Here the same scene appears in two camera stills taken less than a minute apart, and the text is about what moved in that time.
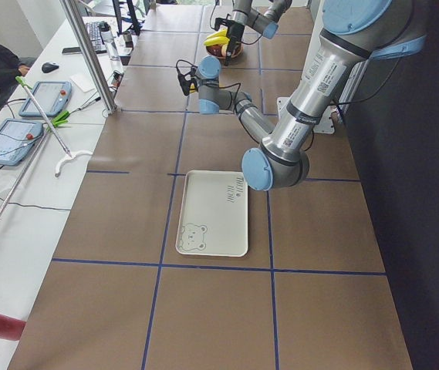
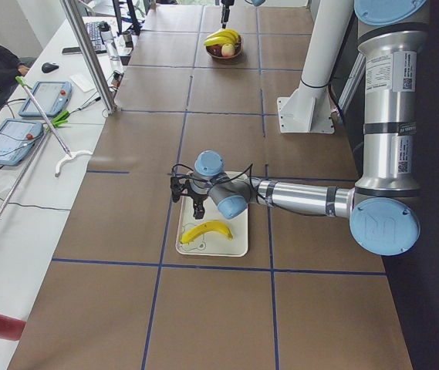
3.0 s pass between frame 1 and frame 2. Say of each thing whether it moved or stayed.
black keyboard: stayed
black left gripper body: moved
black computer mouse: stayed
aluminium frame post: stayed
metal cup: stayed
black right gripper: moved
